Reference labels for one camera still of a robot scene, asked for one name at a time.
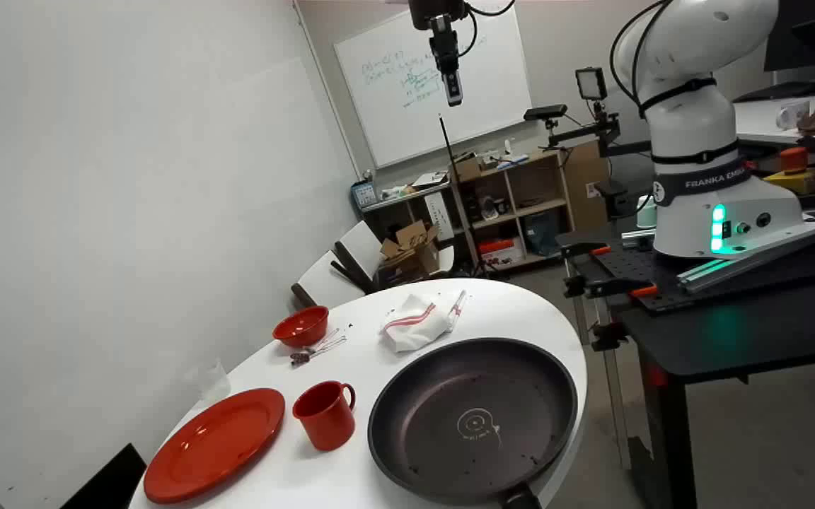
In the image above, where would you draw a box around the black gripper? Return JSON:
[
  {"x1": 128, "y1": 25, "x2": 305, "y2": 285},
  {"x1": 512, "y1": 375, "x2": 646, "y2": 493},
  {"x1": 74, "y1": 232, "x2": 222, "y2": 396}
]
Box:
[{"x1": 404, "y1": 0, "x2": 473, "y2": 107}]

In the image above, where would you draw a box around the red mug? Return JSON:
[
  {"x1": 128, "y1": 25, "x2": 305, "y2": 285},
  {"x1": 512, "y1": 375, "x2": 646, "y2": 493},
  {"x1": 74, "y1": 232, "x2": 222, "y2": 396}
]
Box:
[{"x1": 292, "y1": 378, "x2": 360, "y2": 454}]

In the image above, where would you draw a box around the whiteboard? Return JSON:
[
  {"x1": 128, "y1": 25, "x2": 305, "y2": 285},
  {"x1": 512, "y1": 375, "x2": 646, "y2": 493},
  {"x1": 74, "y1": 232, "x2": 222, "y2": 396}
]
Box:
[{"x1": 330, "y1": 3, "x2": 534, "y2": 172}]

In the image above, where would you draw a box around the small dark side desk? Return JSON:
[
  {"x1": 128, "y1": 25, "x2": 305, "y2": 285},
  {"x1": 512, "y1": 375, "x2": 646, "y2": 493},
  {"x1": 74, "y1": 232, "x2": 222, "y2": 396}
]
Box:
[{"x1": 360, "y1": 179, "x2": 458, "y2": 249}]

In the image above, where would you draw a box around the wooden shelf unit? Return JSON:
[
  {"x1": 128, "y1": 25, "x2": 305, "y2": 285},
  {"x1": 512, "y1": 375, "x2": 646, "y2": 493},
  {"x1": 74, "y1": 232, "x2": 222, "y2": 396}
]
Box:
[{"x1": 447, "y1": 148, "x2": 581, "y2": 276}]

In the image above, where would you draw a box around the brown cardboard panel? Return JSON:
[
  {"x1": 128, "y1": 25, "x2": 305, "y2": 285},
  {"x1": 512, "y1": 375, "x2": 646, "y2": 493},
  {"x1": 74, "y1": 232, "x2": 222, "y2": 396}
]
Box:
[{"x1": 560, "y1": 138, "x2": 618, "y2": 234}]

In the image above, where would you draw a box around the open cardboard box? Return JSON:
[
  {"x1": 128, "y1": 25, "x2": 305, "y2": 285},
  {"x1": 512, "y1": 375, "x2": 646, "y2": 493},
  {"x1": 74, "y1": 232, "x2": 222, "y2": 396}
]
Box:
[{"x1": 376, "y1": 217, "x2": 444, "y2": 283}]

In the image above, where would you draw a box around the red storage box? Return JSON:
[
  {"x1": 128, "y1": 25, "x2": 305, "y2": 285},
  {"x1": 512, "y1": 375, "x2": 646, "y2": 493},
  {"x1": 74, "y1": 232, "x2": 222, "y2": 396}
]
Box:
[{"x1": 476, "y1": 238, "x2": 523, "y2": 272}]

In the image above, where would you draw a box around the black metal stand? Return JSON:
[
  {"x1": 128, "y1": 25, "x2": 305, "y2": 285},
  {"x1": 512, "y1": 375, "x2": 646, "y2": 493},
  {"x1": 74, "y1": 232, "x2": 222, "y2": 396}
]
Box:
[{"x1": 328, "y1": 241, "x2": 379, "y2": 297}]

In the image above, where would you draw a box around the white wooden-framed folding chair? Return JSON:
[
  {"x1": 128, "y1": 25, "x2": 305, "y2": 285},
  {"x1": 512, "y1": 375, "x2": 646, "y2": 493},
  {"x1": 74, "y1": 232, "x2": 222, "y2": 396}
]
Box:
[{"x1": 289, "y1": 217, "x2": 388, "y2": 312}]

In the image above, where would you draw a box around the white red-striped cloth towel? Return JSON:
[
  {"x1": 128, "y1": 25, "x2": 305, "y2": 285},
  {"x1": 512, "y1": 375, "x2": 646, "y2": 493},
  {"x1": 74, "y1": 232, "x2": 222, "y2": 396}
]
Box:
[{"x1": 376, "y1": 290, "x2": 458, "y2": 357}]

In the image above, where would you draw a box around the red bowl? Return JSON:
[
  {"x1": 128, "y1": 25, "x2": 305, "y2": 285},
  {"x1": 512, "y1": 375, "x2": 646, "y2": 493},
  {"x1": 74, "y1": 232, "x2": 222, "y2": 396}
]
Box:
[{"x1": 272, "y1": 302, "x2": 330, "y2": 354}]

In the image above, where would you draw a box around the red emergency stop button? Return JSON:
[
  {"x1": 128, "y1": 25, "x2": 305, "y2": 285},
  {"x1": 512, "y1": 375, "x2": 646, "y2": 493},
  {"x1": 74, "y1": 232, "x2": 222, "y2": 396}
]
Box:
[{"x1": 775, "y1": 145, "x2": 812, "y2": 174}]

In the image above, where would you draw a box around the black frying pan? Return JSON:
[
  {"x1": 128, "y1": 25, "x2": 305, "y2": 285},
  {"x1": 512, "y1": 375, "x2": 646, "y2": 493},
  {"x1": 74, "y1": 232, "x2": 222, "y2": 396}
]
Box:
[{"x1": 366, "y1": 336, "x2": 582, "y2": 509}]

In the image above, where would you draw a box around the black monitor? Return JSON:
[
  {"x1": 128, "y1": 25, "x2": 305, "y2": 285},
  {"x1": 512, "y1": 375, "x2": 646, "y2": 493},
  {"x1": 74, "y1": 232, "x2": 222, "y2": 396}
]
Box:
[{"x1": 762, "y1": 0, "x2": 815, "y2": 94}]

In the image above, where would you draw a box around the black robot desk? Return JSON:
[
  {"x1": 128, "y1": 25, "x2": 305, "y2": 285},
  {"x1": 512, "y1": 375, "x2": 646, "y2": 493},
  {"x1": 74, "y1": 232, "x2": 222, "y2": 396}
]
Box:
[{"x1": 557, "y1": 221, "x2": 815, "y2": 509}]

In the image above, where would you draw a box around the red plate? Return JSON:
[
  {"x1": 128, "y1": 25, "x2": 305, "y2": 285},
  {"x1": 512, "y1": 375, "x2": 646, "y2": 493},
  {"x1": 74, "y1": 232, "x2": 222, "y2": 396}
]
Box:
[{"x1": 141, "y1": 385, "x2": 289, "y2": 505}]

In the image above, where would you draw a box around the black panel object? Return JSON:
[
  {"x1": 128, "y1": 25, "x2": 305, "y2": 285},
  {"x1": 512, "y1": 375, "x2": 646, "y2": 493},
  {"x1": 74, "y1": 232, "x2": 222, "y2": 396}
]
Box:
[{"x1": 60, "y1": 442, "x2": 149, "y2": 509}]

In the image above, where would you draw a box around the black camera light stand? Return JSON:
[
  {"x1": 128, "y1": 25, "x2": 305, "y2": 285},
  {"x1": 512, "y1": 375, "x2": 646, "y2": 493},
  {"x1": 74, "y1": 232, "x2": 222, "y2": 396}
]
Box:
[{"x1": 520, "y1": 66, "x2": 628, "y2": 157}]

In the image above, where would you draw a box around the black orange-handled clamp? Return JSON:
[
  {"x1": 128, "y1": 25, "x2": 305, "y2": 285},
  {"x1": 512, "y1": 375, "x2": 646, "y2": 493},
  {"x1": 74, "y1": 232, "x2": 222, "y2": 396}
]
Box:
[
  {"x1": 560, "y1": 238, "x2": 619, "y2": 300},
  {"x1": 587, "y1": 280, "x2": 663, "y2": 354}
]

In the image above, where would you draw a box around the aluminium rail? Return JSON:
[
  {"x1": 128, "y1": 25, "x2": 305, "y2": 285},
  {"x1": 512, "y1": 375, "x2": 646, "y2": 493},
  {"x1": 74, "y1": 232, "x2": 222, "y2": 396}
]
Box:
[{"x1": 673, "y1": 210, "x2": 815, "y2": 290}]

